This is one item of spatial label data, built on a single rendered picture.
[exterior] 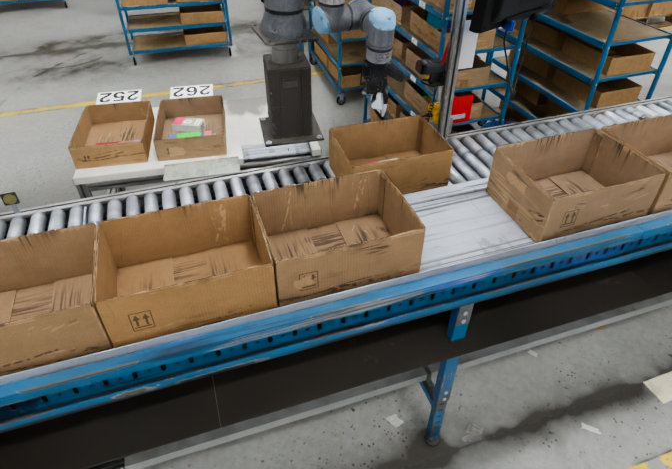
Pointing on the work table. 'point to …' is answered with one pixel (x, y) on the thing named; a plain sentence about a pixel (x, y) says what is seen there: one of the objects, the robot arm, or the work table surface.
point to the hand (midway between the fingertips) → (378, 107)
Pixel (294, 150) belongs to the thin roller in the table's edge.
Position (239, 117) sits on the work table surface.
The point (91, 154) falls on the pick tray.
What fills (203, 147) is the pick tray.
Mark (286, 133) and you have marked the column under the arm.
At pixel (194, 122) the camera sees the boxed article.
